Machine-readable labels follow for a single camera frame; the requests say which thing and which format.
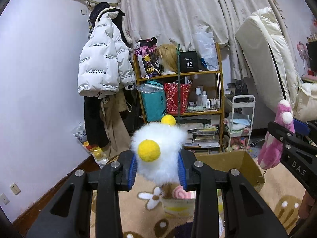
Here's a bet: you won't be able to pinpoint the pink and white plush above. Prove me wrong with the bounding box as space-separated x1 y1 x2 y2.
257 99 295 170

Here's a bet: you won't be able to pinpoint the white fluffy egg plush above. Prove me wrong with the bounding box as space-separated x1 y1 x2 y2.
131 114 187 186

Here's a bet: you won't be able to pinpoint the pink toast plush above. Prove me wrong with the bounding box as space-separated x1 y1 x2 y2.
172 185 196 200

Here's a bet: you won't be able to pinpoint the person's right hand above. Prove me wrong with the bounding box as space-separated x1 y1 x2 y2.
298 191 316 219

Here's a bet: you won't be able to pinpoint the beige patterned blanket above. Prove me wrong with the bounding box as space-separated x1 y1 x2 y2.
89 153 309 238

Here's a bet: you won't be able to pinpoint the snack bags on floor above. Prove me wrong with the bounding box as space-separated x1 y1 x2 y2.
72 122 109 168

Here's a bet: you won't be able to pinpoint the open cardboard box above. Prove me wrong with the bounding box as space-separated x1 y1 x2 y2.
161 151 265 218

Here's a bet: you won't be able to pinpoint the white rolling cart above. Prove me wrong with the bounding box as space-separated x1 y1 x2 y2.
224 95 256 151

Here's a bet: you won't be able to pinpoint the black hanging garment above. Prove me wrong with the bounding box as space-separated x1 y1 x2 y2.
84 97 109 148

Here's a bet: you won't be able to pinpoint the stack of books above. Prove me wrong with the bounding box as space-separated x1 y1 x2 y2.
180 123 220 148

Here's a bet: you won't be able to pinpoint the cream folded mattress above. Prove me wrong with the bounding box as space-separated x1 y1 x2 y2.
235 7 316 121

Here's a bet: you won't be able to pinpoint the white toiletry bottles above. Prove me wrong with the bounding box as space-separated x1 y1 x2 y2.
195 88 221 111

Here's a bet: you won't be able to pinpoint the wooden shelf unit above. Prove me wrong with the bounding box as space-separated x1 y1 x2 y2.
133 43 225 152

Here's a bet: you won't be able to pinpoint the beige hanging coat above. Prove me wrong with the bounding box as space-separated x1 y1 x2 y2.
100 91 131 158

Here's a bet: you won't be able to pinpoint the black box labelled 40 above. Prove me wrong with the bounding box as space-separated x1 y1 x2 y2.
180 51 198 73

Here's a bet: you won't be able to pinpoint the red patterned gift bag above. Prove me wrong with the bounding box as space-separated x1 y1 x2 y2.
164 82 191 115

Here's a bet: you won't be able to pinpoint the teal storage bag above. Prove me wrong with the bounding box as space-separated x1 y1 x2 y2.
137 81 167 122

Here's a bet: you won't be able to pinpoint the clear plastic bag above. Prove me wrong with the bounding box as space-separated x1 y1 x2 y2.
195 32 219 71

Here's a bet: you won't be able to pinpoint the white puffer jacket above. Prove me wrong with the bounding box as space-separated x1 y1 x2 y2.
77 7 135 98

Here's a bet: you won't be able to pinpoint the blond wig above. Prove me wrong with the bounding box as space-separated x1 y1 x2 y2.
156 44 177 74

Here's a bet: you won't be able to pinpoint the colourful cartoon bag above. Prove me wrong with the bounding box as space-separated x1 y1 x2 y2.
134 37 162 79

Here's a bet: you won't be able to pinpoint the floral white curtain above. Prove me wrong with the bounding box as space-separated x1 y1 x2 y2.
117 0 289 80

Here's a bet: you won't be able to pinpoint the white wall socket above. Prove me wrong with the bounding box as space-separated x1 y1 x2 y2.
10 183 21 196
0 193 10 205

